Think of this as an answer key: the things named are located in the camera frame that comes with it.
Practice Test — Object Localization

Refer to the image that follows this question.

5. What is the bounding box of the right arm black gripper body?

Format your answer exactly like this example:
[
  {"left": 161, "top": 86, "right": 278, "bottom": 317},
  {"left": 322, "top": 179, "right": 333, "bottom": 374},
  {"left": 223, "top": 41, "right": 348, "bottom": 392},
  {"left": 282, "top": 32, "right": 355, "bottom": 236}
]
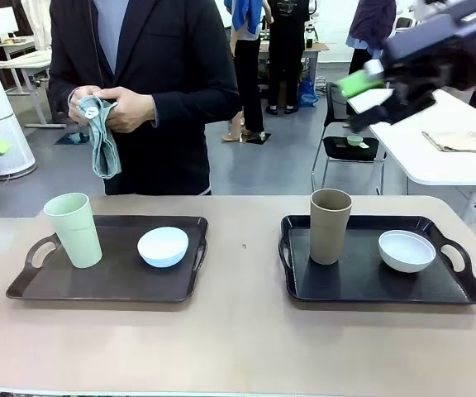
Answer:
[{"left": 380, "top": 28, "right": 476, "bottom": 109}]

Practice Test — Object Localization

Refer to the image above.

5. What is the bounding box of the beige cloth mat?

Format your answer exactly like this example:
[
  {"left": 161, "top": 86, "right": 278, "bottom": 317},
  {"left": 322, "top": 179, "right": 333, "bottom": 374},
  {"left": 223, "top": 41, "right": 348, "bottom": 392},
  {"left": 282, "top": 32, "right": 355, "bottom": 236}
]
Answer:
[{"left": 421, "top": 130, "right": 476, "bottom": 155}]

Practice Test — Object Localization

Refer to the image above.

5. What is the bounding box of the teal cloth mat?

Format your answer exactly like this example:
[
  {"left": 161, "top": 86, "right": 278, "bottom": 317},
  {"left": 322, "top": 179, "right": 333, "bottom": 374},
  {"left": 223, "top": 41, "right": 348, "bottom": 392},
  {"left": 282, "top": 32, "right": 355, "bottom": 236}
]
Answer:
[{"left": 76, "top": 95, "right": 123, "bottom": 180}]

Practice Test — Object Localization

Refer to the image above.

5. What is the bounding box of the pale green plastic cup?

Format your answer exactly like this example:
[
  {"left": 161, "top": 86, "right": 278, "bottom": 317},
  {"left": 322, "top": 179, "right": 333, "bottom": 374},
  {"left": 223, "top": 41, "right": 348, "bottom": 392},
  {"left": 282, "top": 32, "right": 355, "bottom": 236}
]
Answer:
[{"left": 42, "top": 192, "right": 104, "bottom": 270}]

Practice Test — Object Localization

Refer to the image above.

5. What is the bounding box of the white bowl with blue base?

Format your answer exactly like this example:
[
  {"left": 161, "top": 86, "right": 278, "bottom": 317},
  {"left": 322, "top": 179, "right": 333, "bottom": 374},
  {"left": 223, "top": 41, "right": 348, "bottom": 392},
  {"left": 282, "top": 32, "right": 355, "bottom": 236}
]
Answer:
[{"left": 136, "top": 226, "right": 190, "bottom": 269}]

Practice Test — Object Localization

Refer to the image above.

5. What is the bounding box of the person's right forearm dark sleeve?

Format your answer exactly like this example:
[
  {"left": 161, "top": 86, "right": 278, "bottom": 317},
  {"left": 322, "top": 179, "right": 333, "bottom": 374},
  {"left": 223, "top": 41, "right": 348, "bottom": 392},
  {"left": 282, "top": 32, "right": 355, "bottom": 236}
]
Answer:
[{"left": 49, "top": 68, "right": 79, "bottom": 122}]

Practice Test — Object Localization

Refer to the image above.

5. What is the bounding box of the person's left forearm dark sleeve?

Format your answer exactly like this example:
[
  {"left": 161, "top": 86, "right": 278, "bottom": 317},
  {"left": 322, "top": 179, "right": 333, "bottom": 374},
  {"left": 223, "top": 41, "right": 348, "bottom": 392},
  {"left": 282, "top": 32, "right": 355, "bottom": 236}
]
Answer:
[{"left": 151, "top": 80, "right": 241, "bottom": 127}]

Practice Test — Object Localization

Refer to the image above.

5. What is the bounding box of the black floor mat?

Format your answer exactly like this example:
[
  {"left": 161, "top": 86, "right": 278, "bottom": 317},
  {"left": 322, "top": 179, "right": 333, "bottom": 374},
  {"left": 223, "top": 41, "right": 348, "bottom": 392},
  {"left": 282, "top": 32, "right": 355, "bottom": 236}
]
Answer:
[{"left": 53, "top": 131, "right": 91, "bottom": 146}]

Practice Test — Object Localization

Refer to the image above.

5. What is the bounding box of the black plastic tray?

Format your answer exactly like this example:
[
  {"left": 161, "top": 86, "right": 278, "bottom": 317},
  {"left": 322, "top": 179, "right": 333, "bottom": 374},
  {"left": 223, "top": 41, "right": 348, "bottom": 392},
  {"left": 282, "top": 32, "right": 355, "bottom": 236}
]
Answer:
[{"left": 278, "top": 213, "right": 476, "bottom": 306}]

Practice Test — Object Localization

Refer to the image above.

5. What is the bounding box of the left black tray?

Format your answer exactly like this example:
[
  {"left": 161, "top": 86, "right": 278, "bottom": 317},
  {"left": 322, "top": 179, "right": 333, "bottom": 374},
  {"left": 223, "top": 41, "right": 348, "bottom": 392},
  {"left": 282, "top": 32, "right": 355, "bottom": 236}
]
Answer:
[{"left": 5, "top": 214, "right": 210, "bottom": 305}]

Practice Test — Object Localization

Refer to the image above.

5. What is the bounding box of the person's right hand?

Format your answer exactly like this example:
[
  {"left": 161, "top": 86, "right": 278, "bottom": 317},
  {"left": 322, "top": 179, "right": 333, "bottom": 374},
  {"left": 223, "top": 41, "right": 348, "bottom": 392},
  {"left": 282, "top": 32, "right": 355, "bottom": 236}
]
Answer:
[{"left": 67, "top": 84, "right": 102, "bottom": 127}]

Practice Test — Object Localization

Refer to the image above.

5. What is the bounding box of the person's left hand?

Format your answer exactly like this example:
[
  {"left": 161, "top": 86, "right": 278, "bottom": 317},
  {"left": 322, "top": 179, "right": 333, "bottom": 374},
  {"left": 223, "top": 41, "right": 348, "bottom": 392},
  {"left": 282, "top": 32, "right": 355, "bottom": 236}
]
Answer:
[{"left": 93, "top": 86, "right": 157, "bottom": 135}]

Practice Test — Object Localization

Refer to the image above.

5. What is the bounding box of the white cylindrical air purifier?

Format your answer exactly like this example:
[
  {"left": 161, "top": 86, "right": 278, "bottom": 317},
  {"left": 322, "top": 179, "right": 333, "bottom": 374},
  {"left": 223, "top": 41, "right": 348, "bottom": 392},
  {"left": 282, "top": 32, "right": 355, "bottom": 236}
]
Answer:
[{"left": 0, "top": 67, "right": 38, "bottom": 182}]

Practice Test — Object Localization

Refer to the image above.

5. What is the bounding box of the blue plastic bag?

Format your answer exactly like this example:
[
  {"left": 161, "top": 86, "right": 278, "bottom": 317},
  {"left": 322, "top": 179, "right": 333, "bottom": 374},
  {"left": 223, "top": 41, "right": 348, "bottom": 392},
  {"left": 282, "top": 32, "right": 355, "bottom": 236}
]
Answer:
[{"left": 297, "top": 75, "right": 319, "bottom": 109}]

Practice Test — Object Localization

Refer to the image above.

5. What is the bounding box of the person in purple top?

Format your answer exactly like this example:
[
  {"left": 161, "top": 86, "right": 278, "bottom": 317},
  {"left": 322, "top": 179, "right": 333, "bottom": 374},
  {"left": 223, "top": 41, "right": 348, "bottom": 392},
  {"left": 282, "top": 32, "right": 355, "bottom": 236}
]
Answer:
[{"left": 344, "top": 0, "right": 398, "bottom": 117}]

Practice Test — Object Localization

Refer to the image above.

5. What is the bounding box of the grey background table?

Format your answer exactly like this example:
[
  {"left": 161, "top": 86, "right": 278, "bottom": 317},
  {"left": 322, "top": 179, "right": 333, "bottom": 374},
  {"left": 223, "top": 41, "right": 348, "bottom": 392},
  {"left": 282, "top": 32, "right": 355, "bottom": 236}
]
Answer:
[{"left": 258, "top": 40, "right": 331, "bottom": 109}]

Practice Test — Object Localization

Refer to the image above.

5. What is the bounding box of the black metal chair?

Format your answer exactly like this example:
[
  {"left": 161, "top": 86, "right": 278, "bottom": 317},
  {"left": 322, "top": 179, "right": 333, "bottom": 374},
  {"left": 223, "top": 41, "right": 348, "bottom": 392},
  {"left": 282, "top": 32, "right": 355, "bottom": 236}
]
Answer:
[{"left": 311, "top": 81, "right": 388, "bottom": 196}]

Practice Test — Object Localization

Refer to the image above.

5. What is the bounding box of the white height-adjustable table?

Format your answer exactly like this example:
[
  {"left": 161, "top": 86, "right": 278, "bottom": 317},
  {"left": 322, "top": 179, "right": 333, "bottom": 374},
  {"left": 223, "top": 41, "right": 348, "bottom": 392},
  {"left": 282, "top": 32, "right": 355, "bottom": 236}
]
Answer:
[{"left": 0, "top": 48, "right": 68, "bottom": 130}]

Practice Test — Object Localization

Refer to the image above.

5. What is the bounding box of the white rounded table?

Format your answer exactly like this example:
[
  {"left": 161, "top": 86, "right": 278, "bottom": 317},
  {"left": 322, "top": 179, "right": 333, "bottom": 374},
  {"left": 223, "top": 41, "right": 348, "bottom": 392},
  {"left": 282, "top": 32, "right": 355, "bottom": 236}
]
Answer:
[{"left": 347, "top": 87, "right": 476, "bottom": 225}]

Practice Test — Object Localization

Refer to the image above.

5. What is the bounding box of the person in black clothes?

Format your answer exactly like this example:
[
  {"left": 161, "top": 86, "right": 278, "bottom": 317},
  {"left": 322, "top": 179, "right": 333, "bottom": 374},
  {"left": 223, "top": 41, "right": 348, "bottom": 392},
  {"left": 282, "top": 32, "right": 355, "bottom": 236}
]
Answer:
[{"left": 262, "top": 0, "right": 312, "bottom": 116}]

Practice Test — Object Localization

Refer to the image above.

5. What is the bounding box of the wooden background desk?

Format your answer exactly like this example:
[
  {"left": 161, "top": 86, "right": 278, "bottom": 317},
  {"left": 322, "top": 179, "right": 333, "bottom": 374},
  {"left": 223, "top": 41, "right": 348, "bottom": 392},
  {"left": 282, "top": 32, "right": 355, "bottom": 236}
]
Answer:
[{"left": 0, "top": 36, "right": 37, "bottom": 57}]

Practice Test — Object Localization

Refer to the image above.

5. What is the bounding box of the white standing board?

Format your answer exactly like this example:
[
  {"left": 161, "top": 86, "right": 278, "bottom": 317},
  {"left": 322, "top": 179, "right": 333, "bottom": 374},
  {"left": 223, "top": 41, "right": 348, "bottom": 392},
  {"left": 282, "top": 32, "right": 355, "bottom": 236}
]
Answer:
[{"left": 0, "top": 6, "right": 21, "bottom": 43}]

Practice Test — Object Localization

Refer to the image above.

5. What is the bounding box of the person in beige jacket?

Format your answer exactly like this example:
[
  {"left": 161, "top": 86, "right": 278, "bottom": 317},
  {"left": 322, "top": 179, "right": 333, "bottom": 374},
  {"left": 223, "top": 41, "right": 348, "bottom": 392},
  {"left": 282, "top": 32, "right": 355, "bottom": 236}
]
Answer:
[{"left": 20, "top": 0, "right": 53, "bottom": 51}]

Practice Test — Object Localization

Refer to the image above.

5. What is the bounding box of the mannequin in blue shirt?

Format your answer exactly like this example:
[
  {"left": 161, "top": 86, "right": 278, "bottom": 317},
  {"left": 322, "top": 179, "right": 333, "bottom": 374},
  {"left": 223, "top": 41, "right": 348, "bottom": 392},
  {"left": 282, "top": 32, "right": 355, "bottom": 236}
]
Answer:
[{"left": 221, "top": 0, "right": 273, "bottom": 145}]

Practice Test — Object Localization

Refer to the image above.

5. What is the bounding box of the tan plastic cup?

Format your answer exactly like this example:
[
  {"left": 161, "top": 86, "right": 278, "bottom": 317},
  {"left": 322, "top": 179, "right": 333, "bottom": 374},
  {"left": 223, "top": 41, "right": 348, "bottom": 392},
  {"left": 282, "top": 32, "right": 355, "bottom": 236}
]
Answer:
[{"left": 309, "top": 188, "right": 354, "bottom": 265}]

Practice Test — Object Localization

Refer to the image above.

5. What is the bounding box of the white bowl with grey outside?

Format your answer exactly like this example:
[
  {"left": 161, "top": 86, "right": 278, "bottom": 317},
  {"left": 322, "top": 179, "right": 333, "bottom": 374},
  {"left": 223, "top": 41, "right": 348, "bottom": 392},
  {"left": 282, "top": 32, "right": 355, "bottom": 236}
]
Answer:
[{"left": 378, "top": 229, "right": 437, "bottom": 275}]

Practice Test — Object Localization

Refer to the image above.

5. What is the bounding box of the person in dark jacket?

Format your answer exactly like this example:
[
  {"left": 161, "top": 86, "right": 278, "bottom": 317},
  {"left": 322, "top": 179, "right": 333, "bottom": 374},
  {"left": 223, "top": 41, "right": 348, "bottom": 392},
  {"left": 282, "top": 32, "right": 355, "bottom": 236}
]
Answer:
[{"left": 49, "top": 0, "right": 241, "bottom": 197}]

